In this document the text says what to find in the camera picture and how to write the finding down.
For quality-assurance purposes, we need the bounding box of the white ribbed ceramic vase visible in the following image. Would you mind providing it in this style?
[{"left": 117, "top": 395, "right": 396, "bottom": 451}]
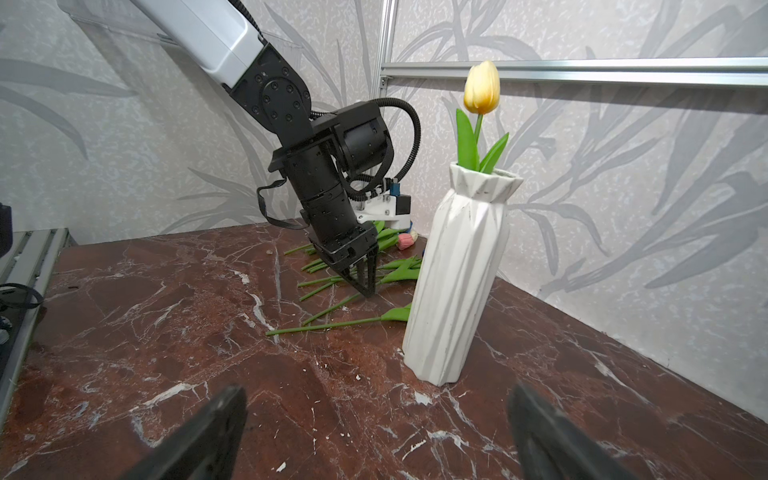
[{"left": 402, "top": 164, "right": 523, "bottom": 386}]

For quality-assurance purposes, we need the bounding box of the aluminium frame front rail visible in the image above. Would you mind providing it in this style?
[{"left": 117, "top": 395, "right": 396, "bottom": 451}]
[{"left": 1, "top": 228, "right": 72, "bottom": 422}]

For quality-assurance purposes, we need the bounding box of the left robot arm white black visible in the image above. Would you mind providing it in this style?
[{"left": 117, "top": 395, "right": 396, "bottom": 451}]
[{"left": 135, "top": 0, "right": 421, "bottom": 297}]

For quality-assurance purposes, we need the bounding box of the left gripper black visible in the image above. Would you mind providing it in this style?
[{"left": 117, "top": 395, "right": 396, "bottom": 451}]
[{"left": 307, "top": 197, "right": 379, "bottom": 298}]

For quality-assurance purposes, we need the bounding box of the white tulip flower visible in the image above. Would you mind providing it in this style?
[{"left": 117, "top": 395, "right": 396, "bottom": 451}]
[{"left": 266, "top": 304, "right": 412, "bottom": 336}]

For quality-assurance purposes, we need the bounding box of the yellow tulip flower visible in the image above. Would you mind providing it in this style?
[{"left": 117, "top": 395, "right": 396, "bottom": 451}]
[{"left": 456, "top": 60, "right": 509, "bottom": 174}]

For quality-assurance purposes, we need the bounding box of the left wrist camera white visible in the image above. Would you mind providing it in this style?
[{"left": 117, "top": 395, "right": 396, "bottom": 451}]
[{"left": 351, "top": 180, "right": 412, "bottom": 231}]

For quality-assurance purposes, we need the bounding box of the aluminium frame back crossbar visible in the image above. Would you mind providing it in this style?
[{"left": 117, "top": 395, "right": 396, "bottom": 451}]
[{"left": 379, "top": 56, "right": 768, "bottom": 89}]

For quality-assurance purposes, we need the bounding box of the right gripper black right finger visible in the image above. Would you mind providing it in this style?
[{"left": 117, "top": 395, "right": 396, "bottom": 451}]
[{"left": 506, "top": 382, "right": 635, "bottom": 479}]

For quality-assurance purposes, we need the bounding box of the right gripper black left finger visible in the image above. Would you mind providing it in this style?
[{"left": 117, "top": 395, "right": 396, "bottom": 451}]
[{"left": 122, "top": 385, "right": 247, "bottom": 479}]

